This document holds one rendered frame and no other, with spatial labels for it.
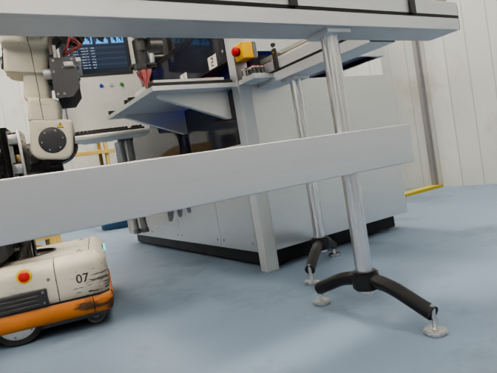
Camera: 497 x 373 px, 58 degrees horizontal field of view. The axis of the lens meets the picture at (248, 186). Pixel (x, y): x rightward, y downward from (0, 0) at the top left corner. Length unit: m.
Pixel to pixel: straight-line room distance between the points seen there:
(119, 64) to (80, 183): 2.05
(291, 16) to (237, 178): 0.45
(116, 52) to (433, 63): 2.89
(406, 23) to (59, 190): 1.12
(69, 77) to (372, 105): 1.55
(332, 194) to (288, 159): 1.19
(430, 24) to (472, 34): 2.81
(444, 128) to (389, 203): 2.04
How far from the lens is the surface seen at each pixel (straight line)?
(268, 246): 2.10
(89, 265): 1.78
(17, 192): 0.93
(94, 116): 2.88
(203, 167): 1.04
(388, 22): 1.50
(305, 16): 1.27
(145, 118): 2.51
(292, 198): 2.17
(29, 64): 2.07
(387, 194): 2.63
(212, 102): 2.11
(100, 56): 2.96
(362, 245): 1.36
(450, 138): 4.55
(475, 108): 4.42
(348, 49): 1.70
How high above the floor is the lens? 0.50
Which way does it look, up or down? 3 degrees down
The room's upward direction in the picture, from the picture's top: 9 degrees counter-clockwise
